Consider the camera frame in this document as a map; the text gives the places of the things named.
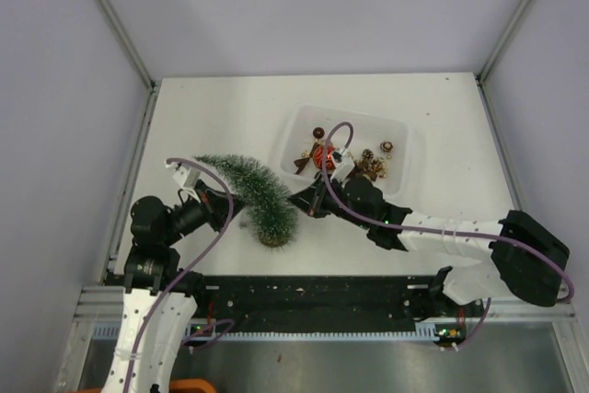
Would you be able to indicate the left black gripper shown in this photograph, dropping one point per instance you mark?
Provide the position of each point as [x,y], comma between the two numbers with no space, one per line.
[214,203]

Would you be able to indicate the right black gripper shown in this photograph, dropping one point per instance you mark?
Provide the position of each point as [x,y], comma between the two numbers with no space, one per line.
[313,200]

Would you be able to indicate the small green christmas tree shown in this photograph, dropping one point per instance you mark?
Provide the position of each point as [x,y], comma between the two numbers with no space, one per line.
[273,220]

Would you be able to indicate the white plastic basket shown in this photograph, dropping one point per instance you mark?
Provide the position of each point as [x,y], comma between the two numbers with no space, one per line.
[389,139]

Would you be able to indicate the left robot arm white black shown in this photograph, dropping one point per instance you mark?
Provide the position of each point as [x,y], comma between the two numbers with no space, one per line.
[159,298]

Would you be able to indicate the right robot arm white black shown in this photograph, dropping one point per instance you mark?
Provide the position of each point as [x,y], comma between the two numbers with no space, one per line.
[515,255]

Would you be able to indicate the red glitter bauble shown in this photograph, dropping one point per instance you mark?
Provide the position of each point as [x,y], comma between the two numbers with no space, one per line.
[322,157]

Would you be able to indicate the dark brown small bauble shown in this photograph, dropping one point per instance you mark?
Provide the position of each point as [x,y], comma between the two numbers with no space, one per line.
[318,133]

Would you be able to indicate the brown pine cone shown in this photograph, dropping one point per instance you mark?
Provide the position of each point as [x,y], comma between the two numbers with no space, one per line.
[367,154]

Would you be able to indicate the orange plastic crate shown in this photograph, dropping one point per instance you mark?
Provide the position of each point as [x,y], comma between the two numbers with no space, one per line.
[193,385]

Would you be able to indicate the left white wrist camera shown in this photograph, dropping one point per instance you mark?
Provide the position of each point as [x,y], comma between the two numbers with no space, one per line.
[186,174]

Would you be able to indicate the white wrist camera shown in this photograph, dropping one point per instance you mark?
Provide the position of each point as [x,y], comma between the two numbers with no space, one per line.
[343,164]
[186,174]

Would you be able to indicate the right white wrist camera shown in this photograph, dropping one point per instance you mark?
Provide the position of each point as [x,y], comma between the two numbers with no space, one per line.
[343,164]

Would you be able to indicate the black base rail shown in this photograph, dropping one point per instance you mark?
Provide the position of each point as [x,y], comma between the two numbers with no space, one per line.
[324,303]

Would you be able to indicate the grey cable duct strip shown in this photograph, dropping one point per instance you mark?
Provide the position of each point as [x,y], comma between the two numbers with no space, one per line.
[422,332]

